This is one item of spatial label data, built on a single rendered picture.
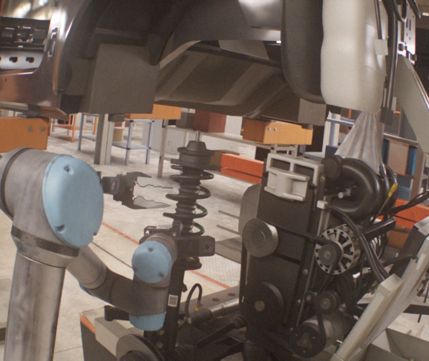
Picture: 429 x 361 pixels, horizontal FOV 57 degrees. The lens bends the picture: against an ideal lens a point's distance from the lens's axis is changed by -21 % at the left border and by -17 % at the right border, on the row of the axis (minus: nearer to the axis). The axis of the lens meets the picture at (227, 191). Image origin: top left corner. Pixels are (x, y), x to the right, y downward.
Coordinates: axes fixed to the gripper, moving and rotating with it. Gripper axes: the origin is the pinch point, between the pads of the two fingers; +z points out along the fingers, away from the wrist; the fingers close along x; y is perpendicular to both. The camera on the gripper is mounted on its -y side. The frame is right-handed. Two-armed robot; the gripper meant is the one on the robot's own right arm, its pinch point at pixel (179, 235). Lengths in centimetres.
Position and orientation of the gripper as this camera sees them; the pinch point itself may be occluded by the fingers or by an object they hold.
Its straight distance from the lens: 121.2
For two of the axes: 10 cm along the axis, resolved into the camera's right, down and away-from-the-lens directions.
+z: 0.2, -0.7, 10.0
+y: -10.0, -0.3, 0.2
